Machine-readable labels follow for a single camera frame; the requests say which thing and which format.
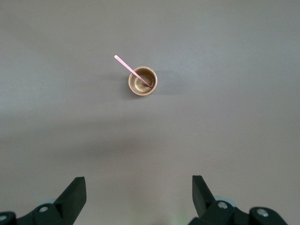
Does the pink chopstick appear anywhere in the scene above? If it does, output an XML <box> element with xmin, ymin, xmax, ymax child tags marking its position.
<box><xmin>114</xmin><ymin>54</ymin><xmax>153</xmax><ymax>89</ymax></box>

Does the orange-brown cylindrical cup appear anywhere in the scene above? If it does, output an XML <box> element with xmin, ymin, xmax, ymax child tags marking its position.
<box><xmin>128</xmin><ymin>66</ymin><xmax>158</xmax><ymax>96</ymax></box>

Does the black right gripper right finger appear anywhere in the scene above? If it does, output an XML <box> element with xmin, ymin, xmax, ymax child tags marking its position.
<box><xmin>189</xmin><ymin>175</ymin><xmax>288</xmax><ymax>225</ymax></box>

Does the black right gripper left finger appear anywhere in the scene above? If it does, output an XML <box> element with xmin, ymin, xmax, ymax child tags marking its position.
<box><xmin>18</xmin><ymin>177</ymin><xmax>87</xmax><ymax>225</ymax></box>

